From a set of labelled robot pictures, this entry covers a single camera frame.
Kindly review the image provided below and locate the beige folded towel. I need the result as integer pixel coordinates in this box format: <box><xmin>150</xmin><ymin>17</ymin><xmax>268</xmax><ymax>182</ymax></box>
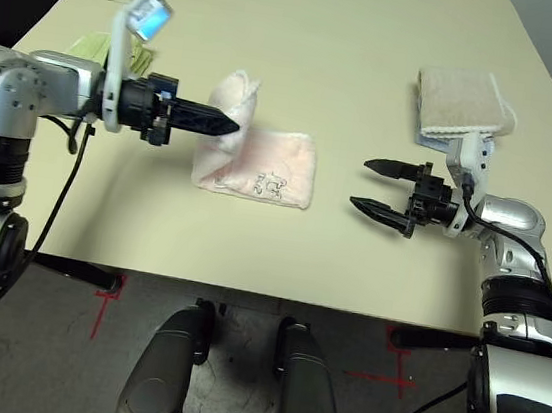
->
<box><xmin>410</xmin><ymin>62</ymin><xmax>524</xmax><ymax>146</ymax></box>

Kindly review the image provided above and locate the blue folded towel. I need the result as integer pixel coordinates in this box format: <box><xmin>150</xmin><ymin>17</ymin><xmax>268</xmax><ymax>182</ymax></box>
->
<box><xmin>411</xmin><ymin>125</ymin><xmax>497</xmax><ymax>162</ymax></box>

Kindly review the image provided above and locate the pink fluffy towel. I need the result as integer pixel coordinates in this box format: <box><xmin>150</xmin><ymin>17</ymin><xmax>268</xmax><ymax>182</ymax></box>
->
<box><xmin>187</xmin><ymin>64</ymin><xmax>329</xmax><ymax>213</ymax></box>

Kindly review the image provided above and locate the green folded towel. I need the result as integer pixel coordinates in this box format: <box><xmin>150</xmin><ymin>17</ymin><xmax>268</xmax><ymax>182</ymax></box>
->
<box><xmin>65</xmin><ymin>27</ymin><xmax>158</xmax><ymax>79</ymax></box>

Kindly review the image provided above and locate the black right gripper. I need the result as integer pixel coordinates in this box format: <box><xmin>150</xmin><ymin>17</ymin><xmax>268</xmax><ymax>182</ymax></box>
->
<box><xmin>344</xmin><ymin>151</ymin><xmax>464</xmax><ymax>245</ymax></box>

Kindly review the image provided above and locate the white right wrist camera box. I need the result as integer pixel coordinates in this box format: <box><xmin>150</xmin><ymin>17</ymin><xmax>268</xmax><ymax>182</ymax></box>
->
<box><xmin>434</xmin><ymin>128</ymin><xmax>498</xmax><ymax>243</ymax></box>

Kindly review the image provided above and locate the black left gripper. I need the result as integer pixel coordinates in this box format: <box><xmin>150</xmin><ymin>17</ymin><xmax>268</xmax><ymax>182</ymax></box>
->
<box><xmin>112</xmin><ymin>68</ymin><xmax>247</xmax><ymax>157</ymax></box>

